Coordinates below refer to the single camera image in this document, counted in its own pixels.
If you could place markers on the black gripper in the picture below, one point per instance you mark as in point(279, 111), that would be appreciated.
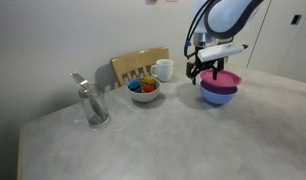
point(193, 69)

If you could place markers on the pink plastic plate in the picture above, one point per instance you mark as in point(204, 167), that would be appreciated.
point(225, 78)

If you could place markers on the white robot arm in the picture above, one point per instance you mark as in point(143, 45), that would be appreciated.
point(210, 36)

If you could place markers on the blue plastic bowl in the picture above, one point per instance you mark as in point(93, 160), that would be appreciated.
point(216, 95)

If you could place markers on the white ceramic mug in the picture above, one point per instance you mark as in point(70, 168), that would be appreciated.
point(162, 69)

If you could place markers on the yellow cupcake liner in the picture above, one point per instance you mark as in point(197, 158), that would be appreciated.
point(147, 80)

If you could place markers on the orange cupcake liner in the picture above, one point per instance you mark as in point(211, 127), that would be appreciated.
point(148, 88)

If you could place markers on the beige bowl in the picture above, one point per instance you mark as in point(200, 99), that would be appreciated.
point(145, 97)

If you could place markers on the wooden chair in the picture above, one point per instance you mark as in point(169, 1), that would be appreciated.
point(136, 63)

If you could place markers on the blue cupcake liner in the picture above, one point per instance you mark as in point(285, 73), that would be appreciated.
point(134, 85)

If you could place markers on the clear glass jar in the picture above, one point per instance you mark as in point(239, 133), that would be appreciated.
point(93, 104)

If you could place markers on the silver fork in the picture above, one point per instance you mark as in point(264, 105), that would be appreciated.
point(82, 83)

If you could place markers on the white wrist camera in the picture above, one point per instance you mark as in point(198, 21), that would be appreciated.
point(220, 51)

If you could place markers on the black wall switch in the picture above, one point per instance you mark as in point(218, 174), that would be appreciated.
point(296, 19)

